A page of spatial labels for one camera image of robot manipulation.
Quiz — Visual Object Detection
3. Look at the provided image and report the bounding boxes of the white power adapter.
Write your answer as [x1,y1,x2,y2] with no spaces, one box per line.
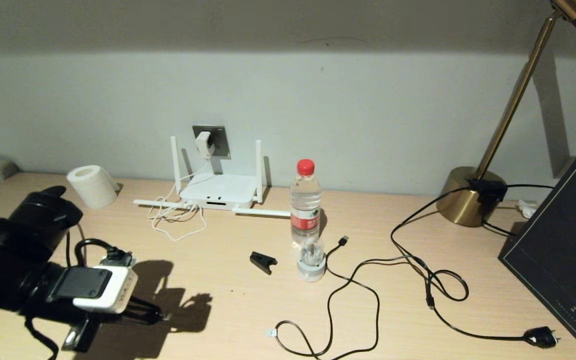
[195,131,216,160]

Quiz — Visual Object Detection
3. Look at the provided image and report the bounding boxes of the white router with antennas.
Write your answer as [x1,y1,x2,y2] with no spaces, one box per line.
[133,136,291,218]

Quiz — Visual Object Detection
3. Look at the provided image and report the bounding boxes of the small black clip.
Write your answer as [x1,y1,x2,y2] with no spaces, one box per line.
[249,251,279,276]

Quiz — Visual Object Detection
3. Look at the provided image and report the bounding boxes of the white toilet paper roll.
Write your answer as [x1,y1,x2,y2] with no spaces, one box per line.
[66,165,120,210]

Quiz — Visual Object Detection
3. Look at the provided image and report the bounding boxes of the small glass dome night light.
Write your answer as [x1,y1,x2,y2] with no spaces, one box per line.
[296,236,327,283]

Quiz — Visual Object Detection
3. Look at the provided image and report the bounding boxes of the water bottle with red cap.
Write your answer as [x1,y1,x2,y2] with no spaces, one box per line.
[290,159,322,249]

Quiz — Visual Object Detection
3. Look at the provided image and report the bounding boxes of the brass desk lamp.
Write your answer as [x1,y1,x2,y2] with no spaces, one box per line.
[435,0,576,229]

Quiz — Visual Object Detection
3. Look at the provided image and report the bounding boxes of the small white crumpled item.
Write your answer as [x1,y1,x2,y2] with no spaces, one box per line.
[515,200,539,220]

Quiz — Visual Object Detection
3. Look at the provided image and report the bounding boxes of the dark blue box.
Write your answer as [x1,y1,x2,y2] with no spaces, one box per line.
[497,156,576,360]

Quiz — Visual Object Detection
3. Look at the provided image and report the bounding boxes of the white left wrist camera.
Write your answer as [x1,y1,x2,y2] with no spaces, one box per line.
[45,265,139,315]

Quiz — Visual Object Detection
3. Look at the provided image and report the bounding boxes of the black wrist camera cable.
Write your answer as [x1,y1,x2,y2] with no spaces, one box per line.
[0,238,135,360]

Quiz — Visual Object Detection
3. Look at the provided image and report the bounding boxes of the grey wall socket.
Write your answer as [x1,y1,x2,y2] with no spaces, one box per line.
[192,125,230,160]

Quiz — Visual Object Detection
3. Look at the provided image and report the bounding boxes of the black USB cable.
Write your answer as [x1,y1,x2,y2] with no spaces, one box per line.
[266,236,380,360]

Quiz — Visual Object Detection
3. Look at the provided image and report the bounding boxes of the black inline switch box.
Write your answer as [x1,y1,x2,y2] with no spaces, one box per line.
[468,178,508,205]

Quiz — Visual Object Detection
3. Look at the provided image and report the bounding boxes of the black lamp power cord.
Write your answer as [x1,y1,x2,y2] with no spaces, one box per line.
[390,184,560,349]

